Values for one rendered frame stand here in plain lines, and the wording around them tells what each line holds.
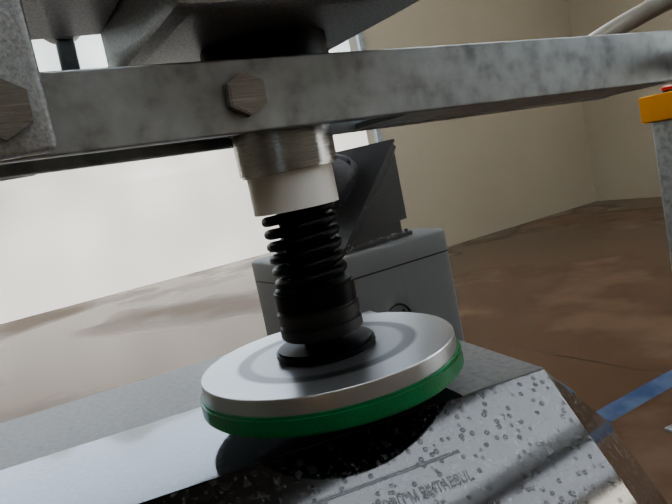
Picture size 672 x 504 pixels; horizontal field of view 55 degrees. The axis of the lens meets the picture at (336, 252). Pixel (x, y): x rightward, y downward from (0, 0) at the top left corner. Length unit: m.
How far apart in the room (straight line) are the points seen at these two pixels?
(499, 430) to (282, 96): 0.30
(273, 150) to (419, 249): 1.20
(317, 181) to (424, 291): 1.20
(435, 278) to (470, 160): 5.55
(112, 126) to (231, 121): 0.08
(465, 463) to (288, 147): 0.27
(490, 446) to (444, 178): 6.47
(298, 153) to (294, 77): 0.06
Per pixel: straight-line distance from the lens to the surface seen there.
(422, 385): 0.47
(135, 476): 0.53
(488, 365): 0.59
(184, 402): 0.67
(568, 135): 8.36
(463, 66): 0.56
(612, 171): 8.48
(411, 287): 1.65
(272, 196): 0.50
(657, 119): 2.19
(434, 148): 6.90
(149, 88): 0.44
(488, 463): 0.51
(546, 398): 0.55
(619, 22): 1.16
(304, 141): 0.49
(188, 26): 0.45
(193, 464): 0.52
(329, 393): 0.45
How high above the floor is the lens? 1.06
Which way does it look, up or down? 7 degrees down
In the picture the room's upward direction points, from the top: 12 degrees counter-clockwise
